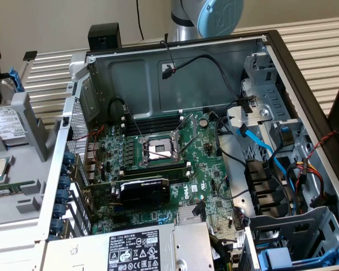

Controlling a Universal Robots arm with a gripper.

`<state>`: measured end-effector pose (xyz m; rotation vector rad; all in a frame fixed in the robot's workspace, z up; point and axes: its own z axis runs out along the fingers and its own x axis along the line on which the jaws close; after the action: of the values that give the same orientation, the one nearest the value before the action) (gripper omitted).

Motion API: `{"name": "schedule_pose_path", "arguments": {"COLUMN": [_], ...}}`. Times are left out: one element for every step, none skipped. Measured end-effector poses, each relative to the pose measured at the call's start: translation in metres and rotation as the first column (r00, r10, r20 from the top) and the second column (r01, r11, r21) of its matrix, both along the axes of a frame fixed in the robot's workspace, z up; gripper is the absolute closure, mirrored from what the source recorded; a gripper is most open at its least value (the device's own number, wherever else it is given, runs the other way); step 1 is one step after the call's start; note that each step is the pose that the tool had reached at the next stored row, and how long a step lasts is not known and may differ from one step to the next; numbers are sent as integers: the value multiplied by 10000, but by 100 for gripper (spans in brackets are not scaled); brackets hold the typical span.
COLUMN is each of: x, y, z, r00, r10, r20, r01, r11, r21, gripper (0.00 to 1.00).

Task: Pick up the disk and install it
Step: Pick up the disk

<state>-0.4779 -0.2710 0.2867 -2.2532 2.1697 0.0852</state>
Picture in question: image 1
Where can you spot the hard disk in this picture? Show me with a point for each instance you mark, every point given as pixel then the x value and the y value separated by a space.
pixel 5 124

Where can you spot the open grey PC case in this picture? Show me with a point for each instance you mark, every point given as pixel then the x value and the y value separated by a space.
pixel 130 84

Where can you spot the empty blue disk carrier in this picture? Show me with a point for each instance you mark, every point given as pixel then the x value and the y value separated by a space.
pixel 275 258

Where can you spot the round coin battery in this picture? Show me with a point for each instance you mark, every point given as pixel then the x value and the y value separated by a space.
pixel 204 122

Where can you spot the grey plastic drive bracket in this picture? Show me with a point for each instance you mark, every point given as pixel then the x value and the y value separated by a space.
pixel 234 117

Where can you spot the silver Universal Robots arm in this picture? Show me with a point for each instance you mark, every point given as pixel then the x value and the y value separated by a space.
pixel 183 28

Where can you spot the green Dell motherboard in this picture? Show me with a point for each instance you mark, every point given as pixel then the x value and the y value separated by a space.
pixel 203 180

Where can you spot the grey parts rack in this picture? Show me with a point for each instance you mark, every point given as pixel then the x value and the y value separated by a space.
pixel 22 175

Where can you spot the black graphics card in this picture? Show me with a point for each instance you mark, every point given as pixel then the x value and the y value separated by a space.
pixel 147 193

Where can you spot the blue expansion slot latch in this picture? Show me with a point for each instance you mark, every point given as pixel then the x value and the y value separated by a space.
pixel 62 182

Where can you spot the white barcode tag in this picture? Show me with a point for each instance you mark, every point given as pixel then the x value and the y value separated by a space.
pixel 240 238

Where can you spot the grey disk bay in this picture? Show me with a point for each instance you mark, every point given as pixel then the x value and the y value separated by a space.
pixel 271 226

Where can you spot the silver finned heatsink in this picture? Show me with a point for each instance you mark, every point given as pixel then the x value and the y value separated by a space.
pixel 185 214

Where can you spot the installed green RAM stick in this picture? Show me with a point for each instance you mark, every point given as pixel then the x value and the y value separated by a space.
pixel 155 170

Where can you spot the metal locking lever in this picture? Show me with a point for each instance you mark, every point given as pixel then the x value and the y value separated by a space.
pixel 158 153
pixel 134 124

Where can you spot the silver power supply unit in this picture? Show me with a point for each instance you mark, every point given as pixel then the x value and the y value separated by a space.
pixel 101 248

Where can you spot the loose green RAM stick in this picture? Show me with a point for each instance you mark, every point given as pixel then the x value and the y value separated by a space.
pixel 5 188

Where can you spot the empty black RAM slot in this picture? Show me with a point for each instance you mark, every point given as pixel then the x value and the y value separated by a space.
pixel 152 121
pixel 152 129

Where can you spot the black box on table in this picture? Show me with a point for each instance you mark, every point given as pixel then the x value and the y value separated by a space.
pixel 104 36

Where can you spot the CPU socket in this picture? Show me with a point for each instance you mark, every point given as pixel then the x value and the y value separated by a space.
pixel 158 148

